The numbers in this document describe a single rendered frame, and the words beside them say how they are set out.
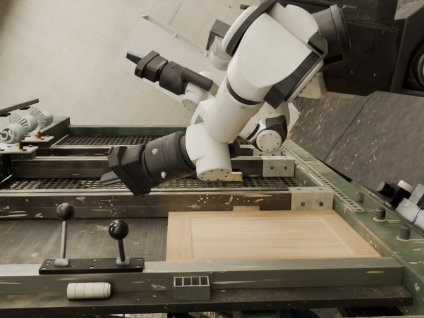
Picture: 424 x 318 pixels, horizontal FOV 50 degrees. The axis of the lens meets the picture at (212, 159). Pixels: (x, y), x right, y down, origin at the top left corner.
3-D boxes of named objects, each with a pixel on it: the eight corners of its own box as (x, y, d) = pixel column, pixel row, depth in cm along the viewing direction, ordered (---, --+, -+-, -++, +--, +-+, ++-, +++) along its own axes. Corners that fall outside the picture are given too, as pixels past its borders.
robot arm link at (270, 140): (294, 130, 152) (281, 66, 142) (296, 148, 140) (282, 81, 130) (259, 137, 154) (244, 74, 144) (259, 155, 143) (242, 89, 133)
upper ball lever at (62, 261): (69, 269, 89) (74, 200, 93) (49, 269, 88) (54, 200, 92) (73, 270, 92) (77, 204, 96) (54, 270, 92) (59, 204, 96)
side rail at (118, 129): (253, 144, 278) (253, 127, 276) (68, 144, 269) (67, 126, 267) (250, 142, 286) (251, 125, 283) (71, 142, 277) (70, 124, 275)
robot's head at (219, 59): (245, 50, 118) (211, 45, 117) (253, 28, 108) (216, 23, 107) (243, 73, 116) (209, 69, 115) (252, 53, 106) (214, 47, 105)
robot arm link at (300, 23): (345, 38, 59) (342, 43, 80) (267, -25, 59) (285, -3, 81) (286, 107, 62) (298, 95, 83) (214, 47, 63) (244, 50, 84)
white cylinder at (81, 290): (67, 302, 86) (110, 301, 87) (65, 288, 85) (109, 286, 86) (70, 294, 89) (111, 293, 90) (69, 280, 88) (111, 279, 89)
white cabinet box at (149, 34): (300, 114, 513) (139, 16, 477) (272, 156, 530) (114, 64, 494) (291, 102, 570) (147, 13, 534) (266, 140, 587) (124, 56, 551)
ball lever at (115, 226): (132, 273, 91) (127, 231, 82) (113, 274, 91) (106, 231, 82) (134, 257, 94) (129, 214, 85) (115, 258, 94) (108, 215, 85)
